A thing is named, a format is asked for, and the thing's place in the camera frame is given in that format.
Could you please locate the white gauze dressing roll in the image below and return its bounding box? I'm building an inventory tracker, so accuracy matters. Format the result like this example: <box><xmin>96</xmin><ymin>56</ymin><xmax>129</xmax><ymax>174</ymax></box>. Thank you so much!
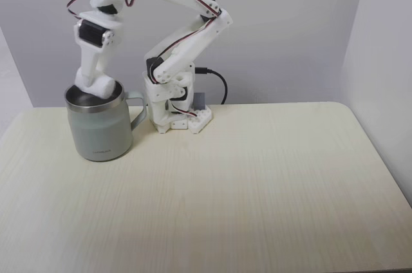
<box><xmin>86</xmin><ymin>75</ymin><xmax>117</xmax><ymax>99</ymax></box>

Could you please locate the pale green steel mug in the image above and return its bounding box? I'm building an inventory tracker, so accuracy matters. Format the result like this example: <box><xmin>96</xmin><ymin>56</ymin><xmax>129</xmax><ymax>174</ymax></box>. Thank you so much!
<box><xmin>64</xmin><ymin>79</ymin><xmax>149</xmax><ymax>162</ymax></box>

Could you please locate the black usb power cable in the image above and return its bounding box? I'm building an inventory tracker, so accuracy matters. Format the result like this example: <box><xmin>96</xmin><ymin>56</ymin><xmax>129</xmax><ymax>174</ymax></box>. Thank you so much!
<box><xmin>195</xmin><ymin>66</ymin><xmax>228</xmax><ymax>105</ymax></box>

